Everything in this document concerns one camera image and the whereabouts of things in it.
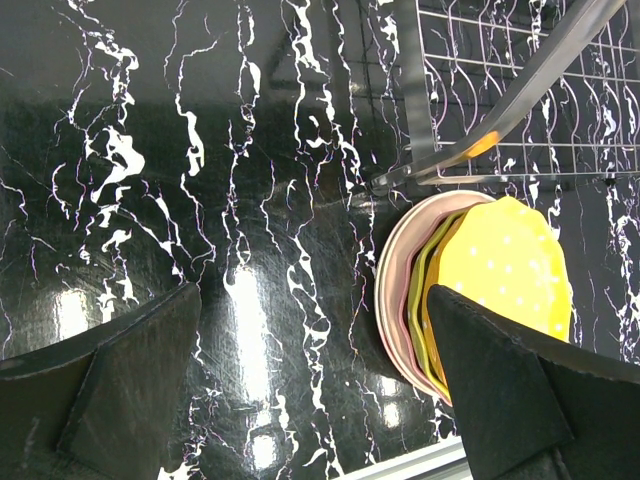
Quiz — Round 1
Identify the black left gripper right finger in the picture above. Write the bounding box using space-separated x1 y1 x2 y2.
427 285 639 479

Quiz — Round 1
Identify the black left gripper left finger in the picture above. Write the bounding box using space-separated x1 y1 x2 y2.
1 283 202 479

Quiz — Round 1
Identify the yellow wavy plate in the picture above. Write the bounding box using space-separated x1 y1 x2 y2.
406 211 464 403

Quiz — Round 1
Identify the orange polka dot plate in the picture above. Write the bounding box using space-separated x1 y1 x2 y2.
422 195 574 386

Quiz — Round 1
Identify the pink bottom plate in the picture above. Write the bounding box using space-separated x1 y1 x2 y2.
374 190 495 405

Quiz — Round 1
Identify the aluminium front rail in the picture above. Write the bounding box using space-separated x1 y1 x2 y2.
341 437 473 480

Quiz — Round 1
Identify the steel wire dish rack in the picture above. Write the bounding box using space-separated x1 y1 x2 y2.
370 1 639 194

